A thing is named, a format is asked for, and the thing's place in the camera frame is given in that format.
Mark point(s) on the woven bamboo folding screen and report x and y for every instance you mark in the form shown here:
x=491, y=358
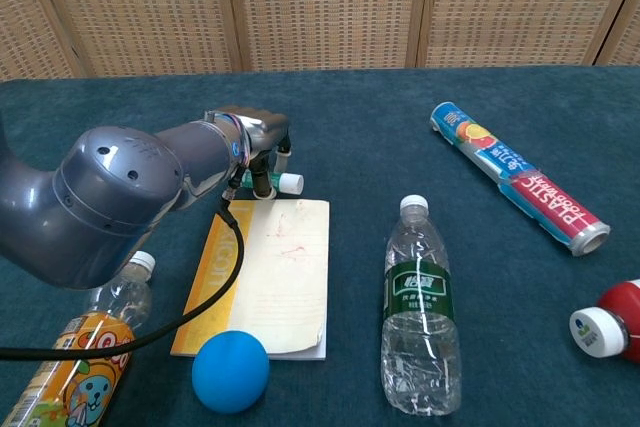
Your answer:
x=320, y=7

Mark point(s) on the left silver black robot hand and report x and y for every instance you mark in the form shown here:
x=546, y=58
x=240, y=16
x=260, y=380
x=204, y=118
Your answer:
x=260, y=134

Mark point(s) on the plastic food wrap roll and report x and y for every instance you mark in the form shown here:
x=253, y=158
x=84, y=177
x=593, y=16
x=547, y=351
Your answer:
x=520, y=177

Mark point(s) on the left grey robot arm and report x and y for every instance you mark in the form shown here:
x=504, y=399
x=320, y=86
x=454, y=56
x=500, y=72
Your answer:
x=115, y=197

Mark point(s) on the orange label drink bottle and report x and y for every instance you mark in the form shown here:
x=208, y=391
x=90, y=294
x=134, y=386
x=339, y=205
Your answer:
x=75, y=347

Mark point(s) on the blue table cloth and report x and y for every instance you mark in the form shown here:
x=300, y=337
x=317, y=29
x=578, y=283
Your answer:
x=450, y=147

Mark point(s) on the blue ball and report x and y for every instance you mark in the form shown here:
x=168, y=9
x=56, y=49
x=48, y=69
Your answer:
x=231, y=372

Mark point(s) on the orange and cream booklet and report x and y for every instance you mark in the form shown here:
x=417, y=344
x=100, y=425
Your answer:
x=272, y=277

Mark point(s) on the small green white tube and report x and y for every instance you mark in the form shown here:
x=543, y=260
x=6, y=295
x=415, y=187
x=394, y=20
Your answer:
x=287, y=182

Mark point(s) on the clear green label water bottle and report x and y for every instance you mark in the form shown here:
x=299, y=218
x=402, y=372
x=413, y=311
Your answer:
x=420, y=307

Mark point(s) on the red white label bottle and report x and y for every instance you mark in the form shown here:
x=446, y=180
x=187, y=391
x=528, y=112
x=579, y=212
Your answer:
x=610, y=322

